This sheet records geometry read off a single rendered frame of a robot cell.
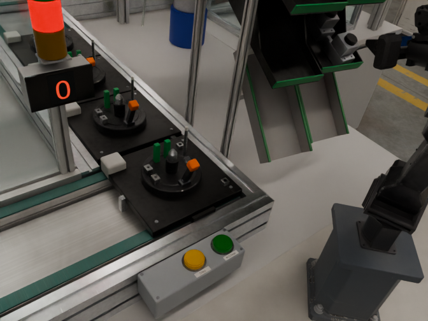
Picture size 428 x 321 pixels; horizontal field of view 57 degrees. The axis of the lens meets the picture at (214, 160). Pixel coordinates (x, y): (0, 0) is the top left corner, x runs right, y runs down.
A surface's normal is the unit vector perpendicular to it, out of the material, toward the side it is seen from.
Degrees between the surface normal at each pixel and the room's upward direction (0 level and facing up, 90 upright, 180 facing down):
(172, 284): 0
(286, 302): 0
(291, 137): 45
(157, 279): 0
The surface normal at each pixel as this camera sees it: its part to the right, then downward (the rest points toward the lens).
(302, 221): 0.12, -0.75
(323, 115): 0.41, -0.10
